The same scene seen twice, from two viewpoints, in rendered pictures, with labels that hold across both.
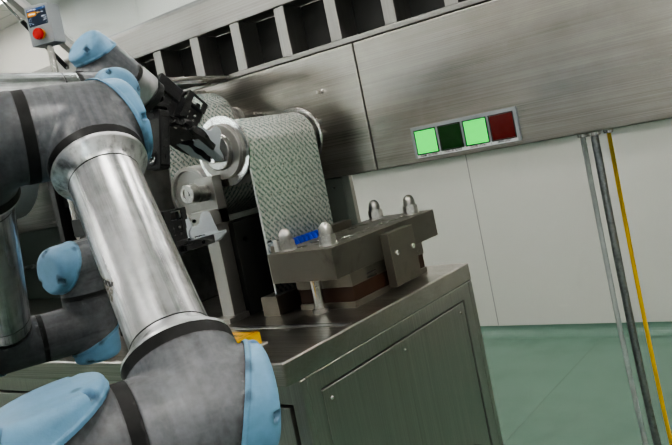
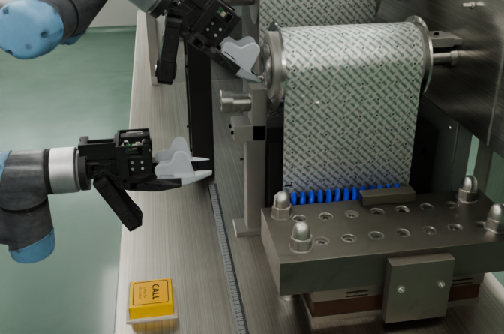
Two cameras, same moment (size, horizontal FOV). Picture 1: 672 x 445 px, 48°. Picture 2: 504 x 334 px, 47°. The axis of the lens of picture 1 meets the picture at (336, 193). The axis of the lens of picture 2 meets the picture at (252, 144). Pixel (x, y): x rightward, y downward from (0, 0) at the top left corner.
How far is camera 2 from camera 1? 1.02 m
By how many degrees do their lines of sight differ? 48
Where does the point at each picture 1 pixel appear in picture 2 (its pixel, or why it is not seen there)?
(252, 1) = not seen: outside the picture
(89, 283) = (9, 202)
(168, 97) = (190, 1)
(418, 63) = not seen: outside the picture
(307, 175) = (385, 118)
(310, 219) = (368, 170)
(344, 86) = (493, 14)
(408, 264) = (421, 302)
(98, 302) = (17, 219)
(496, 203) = not seen: outside the picture
